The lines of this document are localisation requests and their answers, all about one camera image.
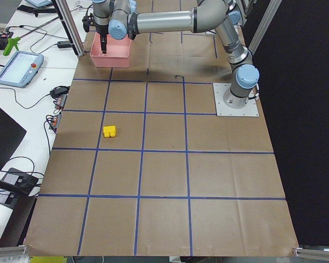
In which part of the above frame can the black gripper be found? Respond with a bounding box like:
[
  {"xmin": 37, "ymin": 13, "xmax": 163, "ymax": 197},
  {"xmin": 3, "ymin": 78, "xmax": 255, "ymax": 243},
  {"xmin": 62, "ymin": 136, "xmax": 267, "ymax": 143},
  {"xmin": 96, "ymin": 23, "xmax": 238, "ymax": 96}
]
[{"xmin": 82, "ymin": 13, "xmax": 110, "ymax": 54}]

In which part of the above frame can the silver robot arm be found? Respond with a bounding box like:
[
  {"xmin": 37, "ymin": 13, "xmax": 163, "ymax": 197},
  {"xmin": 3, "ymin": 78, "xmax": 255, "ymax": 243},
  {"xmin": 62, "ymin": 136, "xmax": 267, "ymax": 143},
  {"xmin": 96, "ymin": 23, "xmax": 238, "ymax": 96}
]
[{"xmin": 82, "ymin": 1, "xmax": 259, "ymax": 109}]

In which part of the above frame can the pink plastic box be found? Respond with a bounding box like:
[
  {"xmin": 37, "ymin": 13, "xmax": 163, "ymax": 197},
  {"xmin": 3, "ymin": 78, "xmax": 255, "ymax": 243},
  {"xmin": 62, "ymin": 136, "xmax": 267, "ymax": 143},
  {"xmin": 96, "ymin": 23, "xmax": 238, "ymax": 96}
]
[{"xmin": 90, "ymin": 33, "xmax": 132, "ymax": 68}]

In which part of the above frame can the black power adapter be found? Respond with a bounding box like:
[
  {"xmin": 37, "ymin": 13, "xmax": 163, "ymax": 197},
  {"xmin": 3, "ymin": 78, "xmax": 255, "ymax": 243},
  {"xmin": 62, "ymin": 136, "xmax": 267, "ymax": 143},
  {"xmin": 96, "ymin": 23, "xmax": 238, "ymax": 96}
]
[{"xmin": 56, "ymin": 41, "xmax": 72, "ymax": 49}]

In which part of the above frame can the grabber reach tool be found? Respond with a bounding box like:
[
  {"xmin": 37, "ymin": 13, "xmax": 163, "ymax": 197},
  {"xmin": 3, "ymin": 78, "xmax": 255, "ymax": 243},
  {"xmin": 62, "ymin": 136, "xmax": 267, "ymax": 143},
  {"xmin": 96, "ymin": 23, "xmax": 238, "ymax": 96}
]
[{"xmin": 3, "ymin": 15, "xmax": 64, "ymax": 56}]

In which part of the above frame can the teach pendant tablet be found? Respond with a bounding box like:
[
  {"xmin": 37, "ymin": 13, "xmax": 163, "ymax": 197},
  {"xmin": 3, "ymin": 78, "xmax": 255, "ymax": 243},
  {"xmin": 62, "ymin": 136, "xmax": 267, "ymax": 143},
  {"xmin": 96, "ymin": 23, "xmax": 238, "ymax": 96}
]
[{"xmin": 0, "ymin": 51, "xmax": 44, "ymax": 88}]

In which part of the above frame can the yellow two-stud block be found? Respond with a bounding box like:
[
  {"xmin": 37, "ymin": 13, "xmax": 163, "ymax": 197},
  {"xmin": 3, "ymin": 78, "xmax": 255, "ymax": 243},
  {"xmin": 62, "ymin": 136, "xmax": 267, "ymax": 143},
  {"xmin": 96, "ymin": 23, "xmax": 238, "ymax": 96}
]
[{"xmin": 103, "ymin": 125, "xmax": 117, "ymax": 138}]

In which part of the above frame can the aluminium frame post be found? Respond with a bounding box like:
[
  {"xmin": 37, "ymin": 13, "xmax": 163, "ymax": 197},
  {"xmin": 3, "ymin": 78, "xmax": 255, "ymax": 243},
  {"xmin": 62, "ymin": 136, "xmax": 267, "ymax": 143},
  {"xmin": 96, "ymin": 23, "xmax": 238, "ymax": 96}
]
[{"xmin": 52, "ymin": 0, "xmax": 85, "ymax": 57}]

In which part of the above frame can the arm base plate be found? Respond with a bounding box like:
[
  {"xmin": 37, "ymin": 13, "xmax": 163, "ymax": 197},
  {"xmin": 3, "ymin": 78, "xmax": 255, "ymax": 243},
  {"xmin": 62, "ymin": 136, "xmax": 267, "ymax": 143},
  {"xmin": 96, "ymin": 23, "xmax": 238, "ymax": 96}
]
[{"xmin": 213, "ymin": 83, "xmax": 259, "ymax": 118}]

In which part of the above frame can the black camera stand base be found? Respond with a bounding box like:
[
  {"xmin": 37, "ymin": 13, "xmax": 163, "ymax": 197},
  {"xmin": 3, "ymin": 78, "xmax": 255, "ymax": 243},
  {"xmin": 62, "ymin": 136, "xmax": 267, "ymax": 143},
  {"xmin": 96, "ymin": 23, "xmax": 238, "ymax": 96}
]
[{"xmin": 0, "ymin": 168, "xmax": 38, "ymax": 209}]

